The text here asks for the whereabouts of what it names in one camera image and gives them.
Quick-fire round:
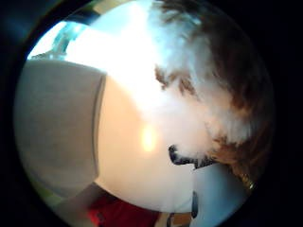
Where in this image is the white and brown plush dog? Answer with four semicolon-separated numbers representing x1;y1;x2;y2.
142;0;276;192

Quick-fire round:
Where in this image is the black oval object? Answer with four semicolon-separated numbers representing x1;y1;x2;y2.
190;190;200;219

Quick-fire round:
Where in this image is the red chair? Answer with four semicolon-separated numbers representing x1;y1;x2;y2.
87;198;161;227

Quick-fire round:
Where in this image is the grey upholstered seat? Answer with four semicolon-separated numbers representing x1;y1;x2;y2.
13;59;108;199

